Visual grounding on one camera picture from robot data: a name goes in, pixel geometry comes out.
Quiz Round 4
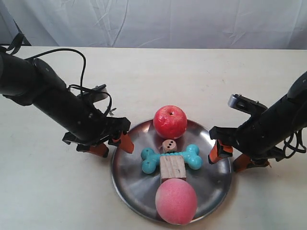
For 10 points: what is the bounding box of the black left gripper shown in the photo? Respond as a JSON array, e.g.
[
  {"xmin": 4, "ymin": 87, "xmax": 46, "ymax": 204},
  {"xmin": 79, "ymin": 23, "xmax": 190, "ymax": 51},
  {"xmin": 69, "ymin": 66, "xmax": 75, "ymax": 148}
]
[{"xmin": 62, "ymin": 117, "xmax": 133, "ymax": 158}]

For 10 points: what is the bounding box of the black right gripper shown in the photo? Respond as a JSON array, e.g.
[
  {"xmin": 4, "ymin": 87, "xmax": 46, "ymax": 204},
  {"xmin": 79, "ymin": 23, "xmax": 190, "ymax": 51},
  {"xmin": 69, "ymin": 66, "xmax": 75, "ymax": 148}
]
[{"xmin": 208, "ymin": 126, "xmax": 283, "ymax": 173}]

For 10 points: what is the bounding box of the teal bone toy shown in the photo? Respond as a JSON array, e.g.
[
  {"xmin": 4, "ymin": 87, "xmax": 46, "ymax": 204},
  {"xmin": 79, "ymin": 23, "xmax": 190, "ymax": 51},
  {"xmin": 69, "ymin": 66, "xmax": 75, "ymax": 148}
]
[{"xmin": 141, "ymin": 144, "xmax": 203, "ymax": 174}]

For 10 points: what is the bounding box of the round metal plate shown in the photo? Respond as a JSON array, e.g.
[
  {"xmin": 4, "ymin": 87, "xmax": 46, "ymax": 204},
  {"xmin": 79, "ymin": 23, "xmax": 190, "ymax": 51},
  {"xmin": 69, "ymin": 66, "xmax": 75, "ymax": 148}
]
[{"xmin": 111, "ymin": 120, "xmax": 232, "ymax": 222}]

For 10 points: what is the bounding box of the small wooden die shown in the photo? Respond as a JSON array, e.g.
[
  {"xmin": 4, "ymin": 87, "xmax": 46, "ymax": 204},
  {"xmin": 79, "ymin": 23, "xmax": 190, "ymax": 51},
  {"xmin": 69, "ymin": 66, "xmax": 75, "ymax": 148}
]
[{"xmin": 162, "ymin": 139, "xmax": 177, "ymax": 153}]

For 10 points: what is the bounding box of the wooden block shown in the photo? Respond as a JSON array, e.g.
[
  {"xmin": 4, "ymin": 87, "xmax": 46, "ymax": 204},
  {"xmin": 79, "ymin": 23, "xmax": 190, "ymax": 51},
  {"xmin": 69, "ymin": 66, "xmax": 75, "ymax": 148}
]
[{"xmin": 160, "ymin": 155, "xmax": 187, "ymax": 183}]

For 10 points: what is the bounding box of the red apple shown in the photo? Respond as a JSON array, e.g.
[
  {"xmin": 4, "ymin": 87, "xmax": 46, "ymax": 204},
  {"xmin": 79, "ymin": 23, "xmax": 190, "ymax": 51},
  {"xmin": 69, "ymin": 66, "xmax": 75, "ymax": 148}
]
[{"xmin": 153, "ymin": 105, "xmax": 188, "ymax": 139}]

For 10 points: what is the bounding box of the pink peach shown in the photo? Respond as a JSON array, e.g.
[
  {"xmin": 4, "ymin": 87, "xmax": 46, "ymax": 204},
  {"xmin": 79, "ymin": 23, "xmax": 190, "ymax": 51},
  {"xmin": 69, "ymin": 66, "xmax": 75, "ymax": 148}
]
[{"xmin": 155, "ymin": 178, "xmax": 197, "ymax": 225}]

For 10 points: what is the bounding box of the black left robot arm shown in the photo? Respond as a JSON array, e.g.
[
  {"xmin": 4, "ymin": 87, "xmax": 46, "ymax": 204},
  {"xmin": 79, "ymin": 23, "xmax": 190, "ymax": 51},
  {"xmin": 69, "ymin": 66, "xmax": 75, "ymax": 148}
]
[{"xmin": 0, "ymin": 52, "xmax": 134, "ymax": 157}]

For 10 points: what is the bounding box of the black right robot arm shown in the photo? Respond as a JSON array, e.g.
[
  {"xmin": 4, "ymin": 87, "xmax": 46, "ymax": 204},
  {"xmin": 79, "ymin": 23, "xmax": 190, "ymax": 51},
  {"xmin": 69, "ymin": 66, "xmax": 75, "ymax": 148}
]
[{"xmin": 76, "ymin": 72, "xmax": 307, "ymax": 172}]

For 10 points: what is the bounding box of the white backdrop cloth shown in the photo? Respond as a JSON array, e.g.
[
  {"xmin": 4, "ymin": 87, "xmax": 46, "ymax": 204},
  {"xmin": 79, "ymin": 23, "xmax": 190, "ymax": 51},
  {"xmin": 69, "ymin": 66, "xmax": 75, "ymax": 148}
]
[{"xmin": 0, "ymin": 0, "xmax": 307, "ymax": 49}]

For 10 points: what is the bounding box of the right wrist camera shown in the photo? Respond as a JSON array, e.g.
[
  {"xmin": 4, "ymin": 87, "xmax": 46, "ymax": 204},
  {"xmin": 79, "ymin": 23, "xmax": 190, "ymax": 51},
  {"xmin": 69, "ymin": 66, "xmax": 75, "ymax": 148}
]
[{"xmin": 228, "ymin": 94, "xmax": 268, "ymax": 116}]

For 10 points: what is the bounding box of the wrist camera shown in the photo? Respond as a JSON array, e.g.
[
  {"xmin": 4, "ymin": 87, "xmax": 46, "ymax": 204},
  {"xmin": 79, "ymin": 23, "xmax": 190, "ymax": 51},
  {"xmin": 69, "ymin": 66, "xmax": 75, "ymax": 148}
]
[
  {"xmin": 228, "ymin": 94, "xmax": 268, "ymax": 116},
  {"xmin": 77, "ymin": 84, "xmax": 109, "ymax": 103}
]

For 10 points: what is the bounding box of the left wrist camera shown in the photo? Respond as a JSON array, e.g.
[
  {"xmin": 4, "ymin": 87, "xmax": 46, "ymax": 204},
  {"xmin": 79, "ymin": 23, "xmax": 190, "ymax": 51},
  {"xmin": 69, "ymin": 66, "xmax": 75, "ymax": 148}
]
[{"xmin": 77, "ymin": 84, "xmax": 109, "ymax": 103}]

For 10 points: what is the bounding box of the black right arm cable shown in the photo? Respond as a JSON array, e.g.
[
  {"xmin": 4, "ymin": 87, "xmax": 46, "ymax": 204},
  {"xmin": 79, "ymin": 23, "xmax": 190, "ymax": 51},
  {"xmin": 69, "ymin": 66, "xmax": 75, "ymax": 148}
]
[{"xmin": 283, "ymin": 126, "xmax": 307, "ymax": 159}]

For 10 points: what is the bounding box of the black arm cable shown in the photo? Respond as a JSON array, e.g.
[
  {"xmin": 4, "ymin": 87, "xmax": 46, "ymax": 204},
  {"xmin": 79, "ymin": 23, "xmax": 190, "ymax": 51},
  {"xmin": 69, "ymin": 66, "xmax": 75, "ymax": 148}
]
[
  {"xmin": 4, "ymin": 32, "xmax": 116, "ymax": 118},
  {"xmin": 283, "ymin": 126, "xmax": 307, "ymax": 159}
]

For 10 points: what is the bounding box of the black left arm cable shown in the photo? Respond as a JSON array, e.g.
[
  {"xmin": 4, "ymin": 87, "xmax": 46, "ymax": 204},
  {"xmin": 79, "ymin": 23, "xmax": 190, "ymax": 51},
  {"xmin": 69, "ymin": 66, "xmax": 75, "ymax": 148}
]
[{"xmin": 4, "ymin": 32, "xmax": 116, "ymax": 118}]

